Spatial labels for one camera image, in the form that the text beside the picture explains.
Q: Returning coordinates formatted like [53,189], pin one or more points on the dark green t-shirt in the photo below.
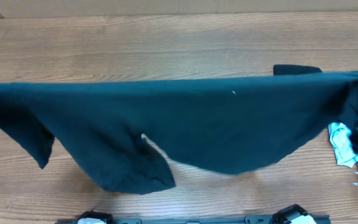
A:
[122,133]

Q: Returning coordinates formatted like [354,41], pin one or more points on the black garment in pile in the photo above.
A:
[294,70]

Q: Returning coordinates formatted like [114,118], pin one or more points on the light blue garment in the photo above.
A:
[339,138]

